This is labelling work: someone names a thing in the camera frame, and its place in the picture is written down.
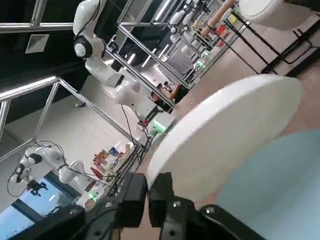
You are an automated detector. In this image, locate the white plate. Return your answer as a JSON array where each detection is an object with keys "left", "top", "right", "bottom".
[{"left": 146, "top": 74, "right": 304, "bottom": 202}]

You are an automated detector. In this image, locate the blue plate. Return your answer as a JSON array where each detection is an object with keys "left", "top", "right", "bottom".
[{"left": 216, "top": 130, "right": 320, "bottom": 240}]

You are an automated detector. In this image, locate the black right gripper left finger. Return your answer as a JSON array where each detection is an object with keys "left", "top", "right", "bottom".
[{"left": 24, "top": 172, "right": 148, "bottom": 240}]

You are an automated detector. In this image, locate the black wire cup rack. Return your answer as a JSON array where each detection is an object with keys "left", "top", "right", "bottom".
[{"left": 223, "top": 13, "right": 320, "bottom": 77}]

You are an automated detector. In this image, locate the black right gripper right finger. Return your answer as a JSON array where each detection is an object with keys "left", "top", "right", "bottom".
[{"left": 148, "top": 171, "right": 266, "bottom": 240}]

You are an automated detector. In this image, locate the aluminium frame profile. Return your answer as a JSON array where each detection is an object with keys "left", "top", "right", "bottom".
[{"left": 0, "top": 76, "right": 176, "bottom": 162}]

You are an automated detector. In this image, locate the person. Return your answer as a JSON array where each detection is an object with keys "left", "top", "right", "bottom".
[
  {"left": 150, "top": 90, "right": 167, "bottom": 107},
  {"left": 168, "top": 81, "right": 189, "bottom": 104}
]

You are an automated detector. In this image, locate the ceiling vent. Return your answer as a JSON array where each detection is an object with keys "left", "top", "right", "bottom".
[{"left": 24, "top": 34, "right": 50, "bottom": 54}]

